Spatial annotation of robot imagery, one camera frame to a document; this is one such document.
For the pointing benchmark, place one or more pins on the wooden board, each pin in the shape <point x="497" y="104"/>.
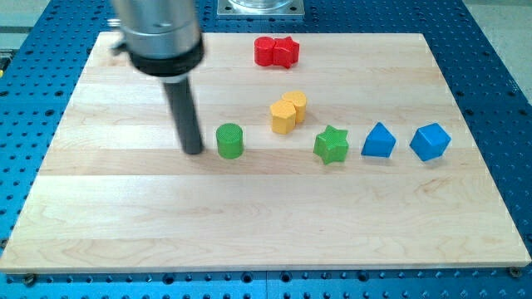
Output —
<point x="116" y="194"/>

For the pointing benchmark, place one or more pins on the red cylinder block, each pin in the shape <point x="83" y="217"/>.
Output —
<point x="263" y="51"/>

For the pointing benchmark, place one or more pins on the red star block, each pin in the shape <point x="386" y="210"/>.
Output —
<point x="285" y="52"/>

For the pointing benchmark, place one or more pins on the yellow pentagon block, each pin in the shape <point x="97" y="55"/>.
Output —
<point x="283" y="116"/>

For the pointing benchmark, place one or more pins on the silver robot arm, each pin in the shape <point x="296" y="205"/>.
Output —
<point x="163" y="39"/>

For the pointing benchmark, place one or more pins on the blue hexagon block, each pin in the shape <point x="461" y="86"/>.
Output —
<point x="430" y="142"/>

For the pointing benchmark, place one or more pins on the blue triangle block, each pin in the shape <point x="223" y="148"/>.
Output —
<point x="380" y="142"/>

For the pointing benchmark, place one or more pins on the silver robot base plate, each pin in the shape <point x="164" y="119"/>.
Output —
<point x="227" y="9"/>

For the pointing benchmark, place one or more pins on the green cylinder block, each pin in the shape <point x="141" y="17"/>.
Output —
<point x="230" y="143"/>

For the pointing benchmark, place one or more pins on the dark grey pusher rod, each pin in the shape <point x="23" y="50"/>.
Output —
<point x="182" y="107"/>

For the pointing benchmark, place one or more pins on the blue perforated table plate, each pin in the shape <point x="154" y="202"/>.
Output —
<point x="42" y="76"/>

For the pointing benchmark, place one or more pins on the green star block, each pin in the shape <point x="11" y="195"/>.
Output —
<point x="331" y="145"/>

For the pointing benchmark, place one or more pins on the yellow heart block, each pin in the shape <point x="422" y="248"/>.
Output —
<point x="299" y="101"/>

